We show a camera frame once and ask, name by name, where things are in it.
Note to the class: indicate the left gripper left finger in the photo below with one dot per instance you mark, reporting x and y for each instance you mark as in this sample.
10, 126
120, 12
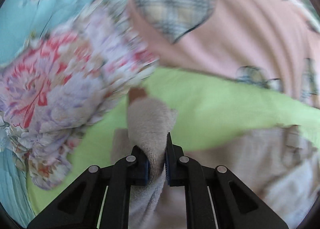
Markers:
99, 197

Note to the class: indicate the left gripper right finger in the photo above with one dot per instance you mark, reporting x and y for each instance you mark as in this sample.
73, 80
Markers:
216, 197

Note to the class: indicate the beige knit sweater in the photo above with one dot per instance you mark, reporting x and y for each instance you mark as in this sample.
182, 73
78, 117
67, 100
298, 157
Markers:
266, 178

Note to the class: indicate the green bed sheet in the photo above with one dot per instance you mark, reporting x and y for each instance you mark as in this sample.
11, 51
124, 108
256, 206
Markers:
211, 111

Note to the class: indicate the floral ruffled pillow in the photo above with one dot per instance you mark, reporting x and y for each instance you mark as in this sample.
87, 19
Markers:
62, 83

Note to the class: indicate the pink heart-pattern quilt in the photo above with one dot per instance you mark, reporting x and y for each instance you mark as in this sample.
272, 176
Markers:
268, 43

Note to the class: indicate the turquoise floral blanket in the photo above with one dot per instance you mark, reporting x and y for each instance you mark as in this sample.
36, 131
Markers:
21, 22

